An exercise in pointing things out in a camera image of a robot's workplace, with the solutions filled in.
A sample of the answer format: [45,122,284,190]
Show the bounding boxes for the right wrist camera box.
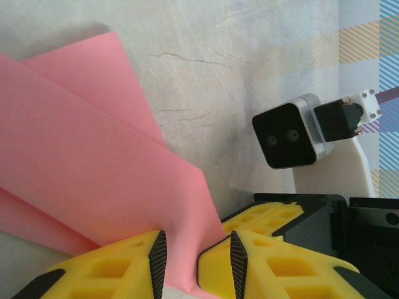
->
[251,93,336,171]

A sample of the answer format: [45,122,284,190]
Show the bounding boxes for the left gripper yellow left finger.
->
[12,229,168,299]

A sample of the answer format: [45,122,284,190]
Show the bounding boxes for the pink cloth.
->
[0,30,228,299]

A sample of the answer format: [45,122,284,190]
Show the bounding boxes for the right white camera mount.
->
[291,133,377,199]

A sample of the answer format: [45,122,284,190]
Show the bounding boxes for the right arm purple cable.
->
[313,86,399,144]

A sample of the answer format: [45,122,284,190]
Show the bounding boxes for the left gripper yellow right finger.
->
[198,230,389,299]

